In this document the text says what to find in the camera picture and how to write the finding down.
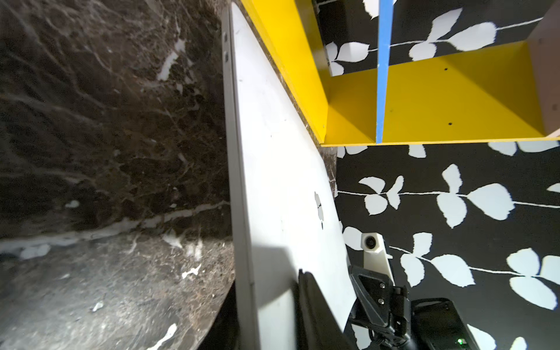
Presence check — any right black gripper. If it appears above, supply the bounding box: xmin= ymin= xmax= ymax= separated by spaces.
xmin=349 ymin=265 xmax=479 ymax=349

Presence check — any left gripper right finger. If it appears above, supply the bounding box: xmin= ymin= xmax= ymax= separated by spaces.
xmin=297 ymin=270 xmax=351 ymax=350

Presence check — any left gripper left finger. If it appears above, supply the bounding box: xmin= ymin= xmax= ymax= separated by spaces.
xmin=197 ymin=282 xmax=239 ymax=350

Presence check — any silver laptop computer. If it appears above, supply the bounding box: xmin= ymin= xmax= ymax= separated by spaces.
xmin=222 ymin=1 xmax=355 ymax=349

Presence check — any yellow shelf with blue board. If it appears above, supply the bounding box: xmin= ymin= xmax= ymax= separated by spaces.
xmin=243 ymin=1 xmax=559 ymax=147

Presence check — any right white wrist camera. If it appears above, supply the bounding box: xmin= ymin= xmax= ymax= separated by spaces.
xmin=361 ymin=233 xmax=395 ymax=284

